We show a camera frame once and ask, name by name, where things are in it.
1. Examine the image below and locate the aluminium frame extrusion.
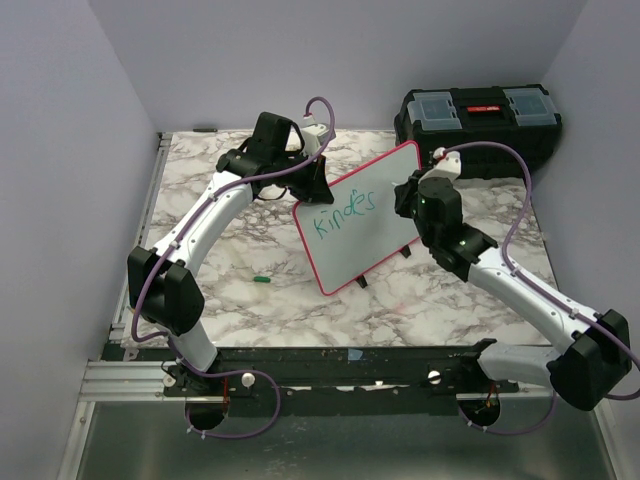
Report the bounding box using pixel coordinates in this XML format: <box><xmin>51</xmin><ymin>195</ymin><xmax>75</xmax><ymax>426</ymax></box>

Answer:
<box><xmin>54</xmin><ymin>132</ymin><xmax>174</xmax><ymax>480</ymax></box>

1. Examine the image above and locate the black plastic toolbox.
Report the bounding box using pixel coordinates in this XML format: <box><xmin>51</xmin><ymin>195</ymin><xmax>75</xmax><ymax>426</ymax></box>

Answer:
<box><xmin>393</xmin><ymin>84</ymin><xmax>563</xmax><ymax>173</ymax></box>

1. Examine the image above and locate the pink framed whiteboard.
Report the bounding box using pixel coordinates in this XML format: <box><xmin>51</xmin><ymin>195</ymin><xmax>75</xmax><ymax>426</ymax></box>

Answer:
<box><xmin>292</xmin><ymin>141</ymin><xmax>421</xmax><ymax>296</ymax></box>

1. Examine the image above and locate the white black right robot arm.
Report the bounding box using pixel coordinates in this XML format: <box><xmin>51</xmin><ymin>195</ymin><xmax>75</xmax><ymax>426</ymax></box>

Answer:
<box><xmin>394</xmin><ymin>170</ymin><xmax>632</xmax><ymax>411</ymax></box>

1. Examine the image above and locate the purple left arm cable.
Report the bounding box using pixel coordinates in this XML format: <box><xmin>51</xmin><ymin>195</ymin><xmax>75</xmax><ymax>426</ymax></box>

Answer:
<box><xmin>130</xmin><ymin>97</ymin><xmax>337</xmax><ymax>440</ymax></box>

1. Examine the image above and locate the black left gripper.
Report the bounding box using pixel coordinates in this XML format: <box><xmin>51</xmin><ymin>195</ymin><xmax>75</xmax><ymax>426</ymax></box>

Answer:
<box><xmin>271</xmin><ymin>148</ymin><xmax>333</xmax><ymax>203</ymax></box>

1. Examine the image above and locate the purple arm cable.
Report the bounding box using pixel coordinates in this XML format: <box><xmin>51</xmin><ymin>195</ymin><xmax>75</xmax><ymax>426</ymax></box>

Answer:
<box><xmin>433</xmin><ymin>141</ymin><xmax>640</xmax><ymax>435</ymax></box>
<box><xmin>130</xmin><ymin>97</ymin><xmax>337</xmax><ymax>440</ymax></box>

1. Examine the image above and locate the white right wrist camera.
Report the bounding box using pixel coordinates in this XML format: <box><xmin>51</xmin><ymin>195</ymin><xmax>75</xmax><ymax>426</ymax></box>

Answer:
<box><xmin>423</xmin><ymin>147</ymin><xmax>462</xmax><ymax>181</ymax></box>

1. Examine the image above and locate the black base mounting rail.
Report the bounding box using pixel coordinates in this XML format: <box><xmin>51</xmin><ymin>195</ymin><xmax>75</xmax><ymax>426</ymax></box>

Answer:
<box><xmin>99</xmin><ymin>342</ymin><xmax>541</xmax><ymax>419</ymax></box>

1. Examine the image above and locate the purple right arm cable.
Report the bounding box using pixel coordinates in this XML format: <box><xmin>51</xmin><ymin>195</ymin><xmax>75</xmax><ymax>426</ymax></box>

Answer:
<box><xmin>433</xmin><ymin>141</ymin><xmax>640</xmax><ymax>435</ymax></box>

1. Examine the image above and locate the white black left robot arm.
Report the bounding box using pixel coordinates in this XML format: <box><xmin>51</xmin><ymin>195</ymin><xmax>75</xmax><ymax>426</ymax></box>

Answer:
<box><xmin>127</xmin><ymin>112</ymin><xmax>335</xmax><ymax>395</ymax></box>

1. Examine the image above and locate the blue tape piece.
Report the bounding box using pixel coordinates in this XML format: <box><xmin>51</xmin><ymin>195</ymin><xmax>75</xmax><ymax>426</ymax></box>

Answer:
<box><xmin>347</xmin><ymin>348</ymin><xmax>364</xmax><ymax>362</ymax></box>

